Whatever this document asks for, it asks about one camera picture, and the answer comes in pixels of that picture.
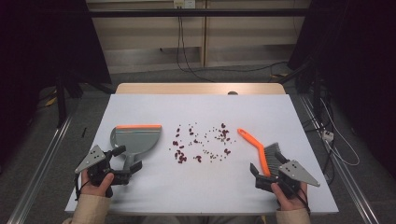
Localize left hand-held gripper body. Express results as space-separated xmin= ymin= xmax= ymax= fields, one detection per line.
xmin=74 ymin=145 xmax=132 ymax=188

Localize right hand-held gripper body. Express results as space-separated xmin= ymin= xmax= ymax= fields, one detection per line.
xmin=255 ymin=159 xmax=321 ymax=199

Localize grey dustpan with orange edge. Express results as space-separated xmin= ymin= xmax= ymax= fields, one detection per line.
xmin=109 ymin=124 xmax=163 ymax=174

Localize orange-handled grey brush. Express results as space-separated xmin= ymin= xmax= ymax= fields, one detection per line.
xmin=236 ymin=128 xmax=284 ymax=178

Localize red and green beans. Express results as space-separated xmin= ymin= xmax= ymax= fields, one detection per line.
xmin=168 ymin=121 xmax=237 ymax=165

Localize person's right hand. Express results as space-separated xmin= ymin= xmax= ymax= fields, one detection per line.
xmin=270 ymin=182 xmax=309 ymax=213

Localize person's left hand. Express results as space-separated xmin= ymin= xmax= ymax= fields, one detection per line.
xmin=81 ymin=170 xmax=115 ymax=198

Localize white board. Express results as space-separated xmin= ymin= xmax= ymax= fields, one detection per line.
xmin=64 ymin=93 xmax=340 ymax=216

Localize black metal stand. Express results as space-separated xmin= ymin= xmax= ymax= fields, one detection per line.
xmin=55 ymin=74 xmax=68 ymax=129

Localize wooden table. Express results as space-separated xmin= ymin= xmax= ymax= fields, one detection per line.
xmin=115 ymin=82 xmax=287 ymax=95

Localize black curtain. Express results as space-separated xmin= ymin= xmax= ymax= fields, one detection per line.
xmin=0 ymin=0 xmax=112 ymax=162
xmin=288 ymin=0 xmax=396 ymax=171

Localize black horizontal bar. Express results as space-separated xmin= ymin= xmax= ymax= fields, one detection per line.
xmin=88 ymin=8 xmax=309 ymax=18

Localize right hand-held gripper cable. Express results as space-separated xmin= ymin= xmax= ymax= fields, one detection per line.
xmin=295 ymin=183 xmax=312 ymax=217

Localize hand-held gripper cable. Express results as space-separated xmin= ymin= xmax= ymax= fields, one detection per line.
xmin=74 ymin=173 xmax=92 ymax=202
xmin=295 ymin=183 xmax=312 ymax=217

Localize left hand-held gripper cable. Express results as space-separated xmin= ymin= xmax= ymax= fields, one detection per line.
xmin=74 ymin=173 xmax=92 ymax=202

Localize metal floor rail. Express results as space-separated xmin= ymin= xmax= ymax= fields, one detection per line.
xmin=6 ymin=116 xmax=74 ymax=224
xmin=298 ymin=94 xmax=381 ymax=224

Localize white cable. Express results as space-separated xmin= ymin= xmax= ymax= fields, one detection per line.
xmin=320 ymin=97 xmax=361 ymax=167

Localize black wall cable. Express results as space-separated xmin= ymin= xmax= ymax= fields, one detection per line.
xmin=176 ymin=16 xmax=289 ymax=75
xmin=180 ymin=16 xmax=216 ymax=83

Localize white wall socket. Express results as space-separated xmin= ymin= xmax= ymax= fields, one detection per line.
xmin=173 ymin=0 xmax=196 ymax=9

